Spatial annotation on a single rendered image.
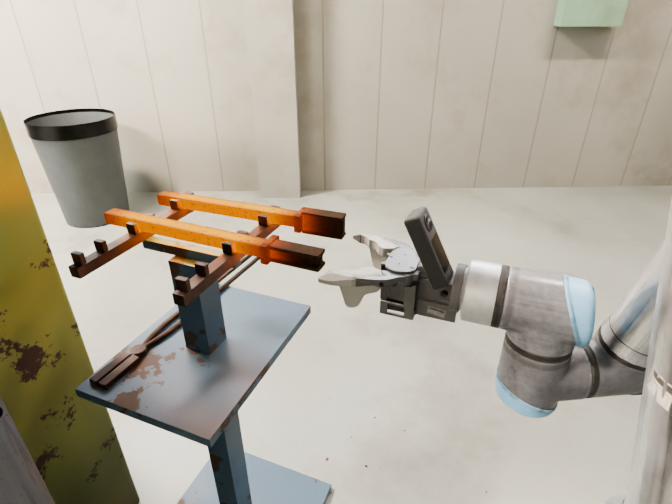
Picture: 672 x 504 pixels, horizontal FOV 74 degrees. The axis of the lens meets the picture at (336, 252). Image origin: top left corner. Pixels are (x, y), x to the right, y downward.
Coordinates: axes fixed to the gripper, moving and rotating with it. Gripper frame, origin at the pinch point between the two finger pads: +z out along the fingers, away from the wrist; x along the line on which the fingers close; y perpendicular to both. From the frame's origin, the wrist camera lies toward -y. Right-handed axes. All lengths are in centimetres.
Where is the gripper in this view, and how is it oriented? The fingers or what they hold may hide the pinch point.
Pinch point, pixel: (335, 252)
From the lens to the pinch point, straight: 70.7
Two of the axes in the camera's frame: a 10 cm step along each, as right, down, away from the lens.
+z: -9.2, -1.7, 3.4
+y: 0.1, 8.8, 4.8
